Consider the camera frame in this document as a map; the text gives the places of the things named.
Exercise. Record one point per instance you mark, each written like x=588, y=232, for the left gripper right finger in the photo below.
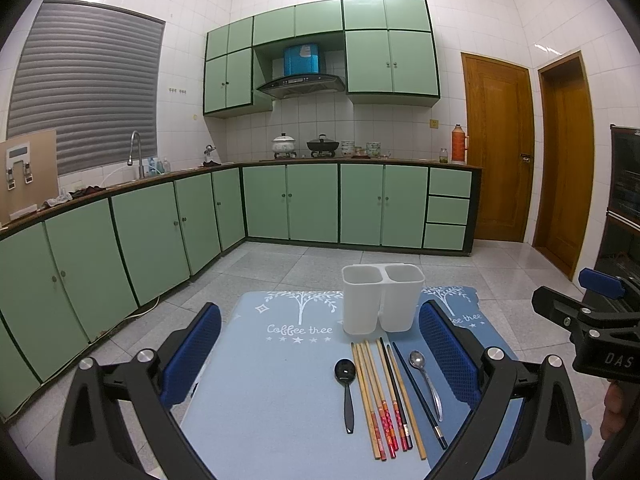
x=450, y=354

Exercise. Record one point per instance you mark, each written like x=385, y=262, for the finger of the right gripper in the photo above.
x=602, y=284
x=562, y=310

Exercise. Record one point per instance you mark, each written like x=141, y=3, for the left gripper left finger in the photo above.
x=94, y=442

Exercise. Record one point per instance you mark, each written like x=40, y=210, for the black chopstick gold band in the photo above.
x=428, y=406

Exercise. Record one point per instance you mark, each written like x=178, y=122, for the silver metal spoon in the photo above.
x=417, y=361

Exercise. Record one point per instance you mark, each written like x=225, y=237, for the red patterned bamboo chopstick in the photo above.
x=375, y=429

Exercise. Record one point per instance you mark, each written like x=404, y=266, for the black plastic spoon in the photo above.
x=345, y=374

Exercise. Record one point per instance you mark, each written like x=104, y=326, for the green lower kitchen cabinets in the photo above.
x=72, y=273

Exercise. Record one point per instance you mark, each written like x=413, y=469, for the green kitchen cabinets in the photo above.
x=72, y=273
x=383, y=50

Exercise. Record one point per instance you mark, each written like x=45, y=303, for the green upper kitchen cabinets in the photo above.
x=383, y=50

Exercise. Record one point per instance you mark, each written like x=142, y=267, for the person's right hand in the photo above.
x=613, y=418

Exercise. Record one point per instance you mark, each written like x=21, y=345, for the black oven cabinet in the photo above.
x=619, y=250

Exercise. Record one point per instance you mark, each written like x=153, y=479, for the right wooden door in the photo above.
x=567, y=162

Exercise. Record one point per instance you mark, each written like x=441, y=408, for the wooden door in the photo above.
x=567, y=162
x=501, y=130

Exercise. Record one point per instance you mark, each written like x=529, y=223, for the white double utensil holder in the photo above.
x=383, y=295

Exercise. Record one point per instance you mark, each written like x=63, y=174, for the light blue table mat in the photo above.
x=268, y=406

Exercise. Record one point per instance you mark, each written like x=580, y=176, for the glass jar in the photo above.
x=443, y=155

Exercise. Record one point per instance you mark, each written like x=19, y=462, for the orange thermos flask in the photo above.
x=459, y=145

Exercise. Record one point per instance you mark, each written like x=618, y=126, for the left wooden door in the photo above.
x=501, y=130

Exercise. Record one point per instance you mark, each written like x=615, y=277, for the chrome sink faucet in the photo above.
x=135, y=154

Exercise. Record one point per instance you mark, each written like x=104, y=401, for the black wok with lid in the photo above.
x=322, y=147

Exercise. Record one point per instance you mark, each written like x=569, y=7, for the silver kettle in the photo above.
x=210, y=157

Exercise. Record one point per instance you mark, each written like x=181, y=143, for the white enamel pot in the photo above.
x=283, y=146

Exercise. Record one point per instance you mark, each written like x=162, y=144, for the black range hood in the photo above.
x=299, y=85

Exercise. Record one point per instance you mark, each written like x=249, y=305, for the grey window blind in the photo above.
x=89, y=72

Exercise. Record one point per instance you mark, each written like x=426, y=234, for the blue box on hood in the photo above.
x=301, y=59

